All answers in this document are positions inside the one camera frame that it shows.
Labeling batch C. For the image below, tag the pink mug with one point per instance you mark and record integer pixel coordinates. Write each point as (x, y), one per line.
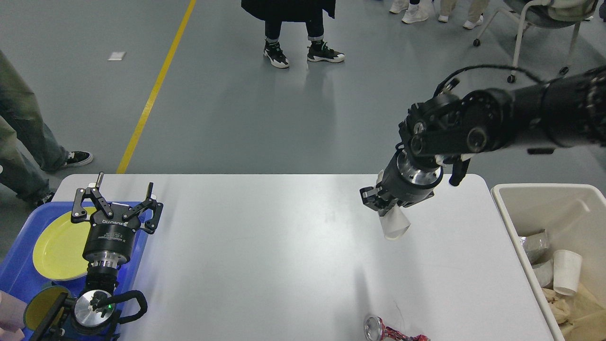
(11, 317)

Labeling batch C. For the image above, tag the beige plastic bin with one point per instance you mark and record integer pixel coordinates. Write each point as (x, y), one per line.
(574, 218)

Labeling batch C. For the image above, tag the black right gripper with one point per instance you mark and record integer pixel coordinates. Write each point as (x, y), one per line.
(401, 183)

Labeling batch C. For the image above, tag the brown paper bag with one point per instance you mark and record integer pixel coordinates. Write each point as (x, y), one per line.
(587, 318)

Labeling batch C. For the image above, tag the white paper cup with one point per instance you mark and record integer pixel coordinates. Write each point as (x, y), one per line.
(566, 272)
(394, 223)

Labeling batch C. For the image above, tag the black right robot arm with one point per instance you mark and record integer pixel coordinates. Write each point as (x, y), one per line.
(448, 130)

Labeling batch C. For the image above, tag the blue plastic tray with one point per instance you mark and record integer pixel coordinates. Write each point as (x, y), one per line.
(19, 278)

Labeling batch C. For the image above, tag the person in white sneakers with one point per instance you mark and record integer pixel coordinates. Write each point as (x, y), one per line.
(413, 12)

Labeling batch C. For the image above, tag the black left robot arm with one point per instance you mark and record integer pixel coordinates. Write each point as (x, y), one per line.
(54, 314)

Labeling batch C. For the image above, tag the person in jeans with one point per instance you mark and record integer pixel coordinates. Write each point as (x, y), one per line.
(27, 145)

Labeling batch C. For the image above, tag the white paper on floor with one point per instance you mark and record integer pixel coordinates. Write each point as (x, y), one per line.
(116, 56)

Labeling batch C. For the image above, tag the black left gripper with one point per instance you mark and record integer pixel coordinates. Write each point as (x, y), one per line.
(111, 239)

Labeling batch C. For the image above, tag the brown paper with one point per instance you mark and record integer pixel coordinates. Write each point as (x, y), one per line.
(561, 306)

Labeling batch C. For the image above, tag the yellow plate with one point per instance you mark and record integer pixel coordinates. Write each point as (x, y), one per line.
(62, 242)

